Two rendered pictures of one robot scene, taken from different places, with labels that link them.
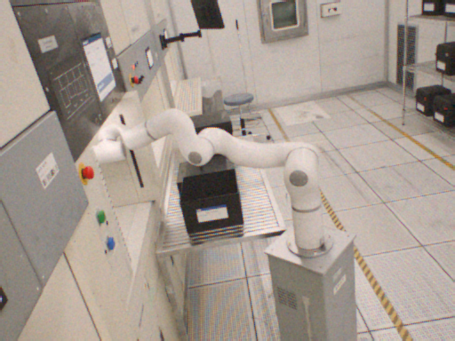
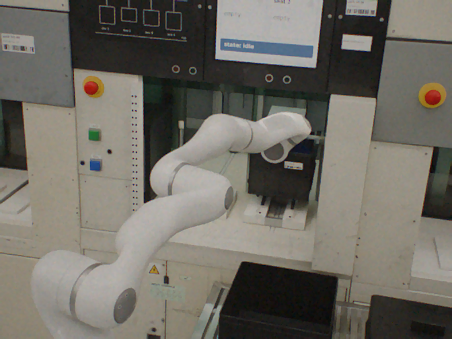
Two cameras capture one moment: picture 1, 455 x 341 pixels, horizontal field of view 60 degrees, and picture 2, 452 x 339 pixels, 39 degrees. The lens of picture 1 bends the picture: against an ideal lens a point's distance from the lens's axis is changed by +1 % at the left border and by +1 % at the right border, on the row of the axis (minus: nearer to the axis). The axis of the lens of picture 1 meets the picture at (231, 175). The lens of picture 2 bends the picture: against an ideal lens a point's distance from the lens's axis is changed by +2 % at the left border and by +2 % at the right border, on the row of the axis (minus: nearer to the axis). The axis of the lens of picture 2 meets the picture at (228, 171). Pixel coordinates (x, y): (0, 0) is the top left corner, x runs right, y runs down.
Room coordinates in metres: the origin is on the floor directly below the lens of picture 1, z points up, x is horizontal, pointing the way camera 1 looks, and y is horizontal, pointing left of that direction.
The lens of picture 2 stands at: (1.83, -1.31, 1.85)
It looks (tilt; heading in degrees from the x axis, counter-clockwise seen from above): 22 degrees down; 101
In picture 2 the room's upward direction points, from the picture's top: 3 degrees clockwise
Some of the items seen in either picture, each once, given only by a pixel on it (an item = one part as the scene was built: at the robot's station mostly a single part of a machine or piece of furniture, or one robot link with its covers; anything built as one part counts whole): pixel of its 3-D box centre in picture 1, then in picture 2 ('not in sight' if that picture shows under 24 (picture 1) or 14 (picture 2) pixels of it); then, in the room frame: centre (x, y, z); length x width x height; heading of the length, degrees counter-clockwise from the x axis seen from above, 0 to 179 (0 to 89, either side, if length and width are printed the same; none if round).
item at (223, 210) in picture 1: (211, 199); (279, 321); (1.72, 0.12, 0.85); 0.28 x 0.28 x 0.17; 88
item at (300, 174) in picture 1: (302, 182); (74, 308); (1.32, -0.26, 1.07); 0.19 x 0.12 x 0.24; 160
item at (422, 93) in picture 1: (432, 100); not in sight; (4.03, -2.27, 0.31); 0.30 x 0.28 x 0.26; 177
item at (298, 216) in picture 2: not in sight; (277, 208); (1.63, 0.72, 0.89); 0.22 x 0.21 x 0.04; 90
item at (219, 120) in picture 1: (211, 136); not in sight; (2.53, 0.09, 0.89); 0.29 x 0.29 x 0.25; 4
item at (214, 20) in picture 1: (189, 20); not in sight; (3.43, 0.11, 1.57); 0.53 x 0.40 x 0.36; 90
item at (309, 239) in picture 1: (307, 224); not in sight; (1.35, -0.27, 0.85); 0.19 x 0.19 x 0.18
